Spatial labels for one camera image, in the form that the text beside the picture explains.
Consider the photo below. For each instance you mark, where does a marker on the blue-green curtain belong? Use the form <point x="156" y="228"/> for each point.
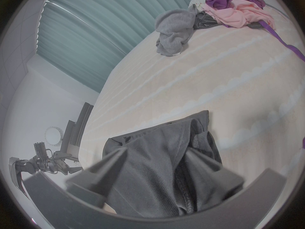
<point x="78" y="56"/>
<point x="114" y="11"/>

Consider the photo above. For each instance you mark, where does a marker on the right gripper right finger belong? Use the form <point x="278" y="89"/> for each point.
<point x="214" y="178"/>

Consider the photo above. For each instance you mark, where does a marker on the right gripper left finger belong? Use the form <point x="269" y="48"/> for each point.
<point x="100" y="175"/>

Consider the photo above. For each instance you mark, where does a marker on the grey garment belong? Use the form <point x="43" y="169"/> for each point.
<point x="172" y="30"/>

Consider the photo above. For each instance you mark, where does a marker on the pink garment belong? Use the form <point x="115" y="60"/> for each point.
<point x="233" y="15"/>

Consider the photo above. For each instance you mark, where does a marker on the black T-shirt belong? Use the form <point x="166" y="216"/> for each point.
<point x="152" y="166"/>

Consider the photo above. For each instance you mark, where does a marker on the black shiny garment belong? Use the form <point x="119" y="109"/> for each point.
<point x="205" y="20"/>

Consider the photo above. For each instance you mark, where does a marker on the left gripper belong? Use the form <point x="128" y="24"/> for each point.
<point x="61" y="163"/>

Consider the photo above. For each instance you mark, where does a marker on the bed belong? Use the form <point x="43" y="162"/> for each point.
<point x="214" y="85"/>

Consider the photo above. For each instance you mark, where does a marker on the white printed pillow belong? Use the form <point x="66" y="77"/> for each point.
<point x="199" y="2"/>

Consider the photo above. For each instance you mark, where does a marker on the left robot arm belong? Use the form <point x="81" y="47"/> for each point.
<point x="28" y="163"/>

